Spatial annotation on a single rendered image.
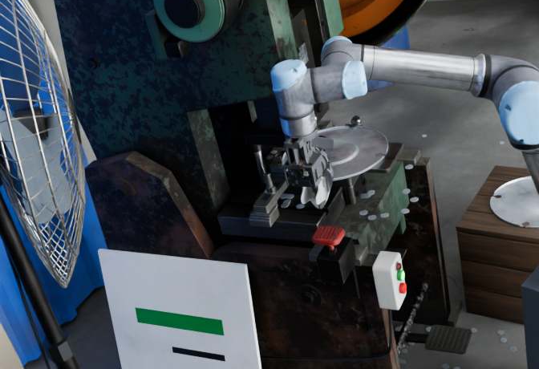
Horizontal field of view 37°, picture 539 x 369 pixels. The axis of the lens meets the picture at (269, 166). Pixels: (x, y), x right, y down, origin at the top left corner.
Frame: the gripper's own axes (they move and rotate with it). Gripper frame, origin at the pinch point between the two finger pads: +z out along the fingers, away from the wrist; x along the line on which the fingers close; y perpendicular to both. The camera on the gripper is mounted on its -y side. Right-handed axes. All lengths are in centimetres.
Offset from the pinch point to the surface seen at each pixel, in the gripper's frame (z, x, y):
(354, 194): 16.9, -4.9, -28.7
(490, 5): 85, -40, -350
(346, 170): 6.6, -3.8, -24.4
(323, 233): 8.8, -0.7, 0.4
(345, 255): 15.5, 3.2, -0.6
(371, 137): 6.6, -2.7, -41.8
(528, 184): 49, 29, -88
